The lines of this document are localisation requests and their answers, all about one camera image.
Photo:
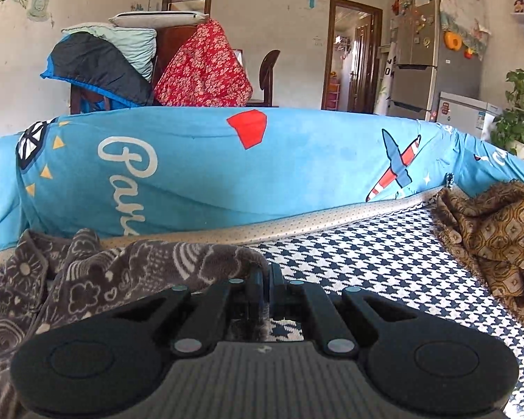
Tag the silver refrigerator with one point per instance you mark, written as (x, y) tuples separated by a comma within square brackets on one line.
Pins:
[(419, 83)]

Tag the floral fridge cover cloth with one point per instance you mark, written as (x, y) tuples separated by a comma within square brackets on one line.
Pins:
[(463, 8)]

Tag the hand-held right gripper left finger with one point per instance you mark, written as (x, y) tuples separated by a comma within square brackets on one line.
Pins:
[(257, 292)]

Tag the houndstooth sofa cover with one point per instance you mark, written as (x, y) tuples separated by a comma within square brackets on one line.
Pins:
[(397, 262)]

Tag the orange fridge toy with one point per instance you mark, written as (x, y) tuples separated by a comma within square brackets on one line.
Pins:
[(453, 40)]

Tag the blue cartoon-print cushion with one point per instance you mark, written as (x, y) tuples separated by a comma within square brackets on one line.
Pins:
[(288, 161), (0, 183), (476, 161)]

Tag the white lettered banner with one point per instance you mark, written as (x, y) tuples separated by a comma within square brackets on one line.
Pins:
[(386, 87)]

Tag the grey doodle-print fleece garment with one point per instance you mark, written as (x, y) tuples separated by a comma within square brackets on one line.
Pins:
[(113, 270)]

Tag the white chest freezer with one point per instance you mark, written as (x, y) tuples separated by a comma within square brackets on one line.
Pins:
[(463, 113)]

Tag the brown wooden door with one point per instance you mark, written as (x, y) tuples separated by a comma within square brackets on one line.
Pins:
[(367, 52)]

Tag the light green quilt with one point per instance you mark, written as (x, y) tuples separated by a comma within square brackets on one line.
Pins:
[(131, 43)]

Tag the brown patterned cloth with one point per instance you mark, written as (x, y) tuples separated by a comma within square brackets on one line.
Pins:
[(498, 235)]

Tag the white pillow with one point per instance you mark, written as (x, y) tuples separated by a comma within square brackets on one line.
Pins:
[(157, 18)]

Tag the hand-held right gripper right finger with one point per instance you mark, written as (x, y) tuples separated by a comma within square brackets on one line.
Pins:
[(277, 297)]

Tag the green leafy potted plant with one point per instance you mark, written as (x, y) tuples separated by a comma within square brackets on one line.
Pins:
[(515, 126)]

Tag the dark wooden chair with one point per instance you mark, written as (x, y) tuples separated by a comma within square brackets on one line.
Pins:
[(268, 65)]

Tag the pink plastic rack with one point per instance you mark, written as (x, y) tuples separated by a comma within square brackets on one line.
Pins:
[(332, 96)]

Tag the red floral quilt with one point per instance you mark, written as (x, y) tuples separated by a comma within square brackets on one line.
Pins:
[(205, 70)]

